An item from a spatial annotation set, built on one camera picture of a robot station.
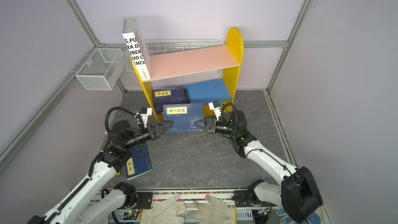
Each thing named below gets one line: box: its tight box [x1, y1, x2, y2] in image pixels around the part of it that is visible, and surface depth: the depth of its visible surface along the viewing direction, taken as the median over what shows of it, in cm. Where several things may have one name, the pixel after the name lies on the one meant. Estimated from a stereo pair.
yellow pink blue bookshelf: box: [131, 26, 244, 122], surface depth 79 cm
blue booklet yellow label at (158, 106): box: [153, 99, 166, 115], surface depth 90 cm
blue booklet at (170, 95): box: [152, 87, 191, 107], surface depth 93 cm
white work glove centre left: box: [139, 193, 187, 224], surface depth 72 cm
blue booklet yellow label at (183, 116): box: [163, 102, 205, 134], surface depth 70 cm
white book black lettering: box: [121, 16, 152, 82], surface depth 60 cm
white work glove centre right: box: [188, 193, 236, 224], surface depth 72 cm
